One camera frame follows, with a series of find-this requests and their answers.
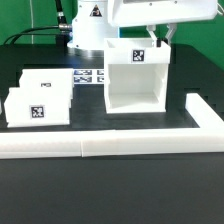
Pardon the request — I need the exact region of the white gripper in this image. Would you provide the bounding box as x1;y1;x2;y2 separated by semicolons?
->
107;0;218;47

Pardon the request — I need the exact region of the white drawer cabinet box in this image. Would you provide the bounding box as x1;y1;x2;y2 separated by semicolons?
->
104;38;171;114

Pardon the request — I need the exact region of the white front drawer with knob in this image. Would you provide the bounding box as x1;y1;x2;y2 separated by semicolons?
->
4;87;71;127

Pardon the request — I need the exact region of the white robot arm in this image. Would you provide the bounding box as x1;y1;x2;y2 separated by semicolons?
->
68;0;224;54

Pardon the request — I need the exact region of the white rear drawer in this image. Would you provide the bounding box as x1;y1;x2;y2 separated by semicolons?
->
19;68;74;98

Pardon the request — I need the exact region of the white fiducial marker sheet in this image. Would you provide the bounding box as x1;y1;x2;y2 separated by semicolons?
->
74;69;104;85

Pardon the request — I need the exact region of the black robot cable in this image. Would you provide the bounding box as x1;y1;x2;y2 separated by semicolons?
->
2;0;74;46

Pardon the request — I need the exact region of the white L-shaped fence rail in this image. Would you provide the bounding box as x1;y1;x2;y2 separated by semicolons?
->
0;93;224;159

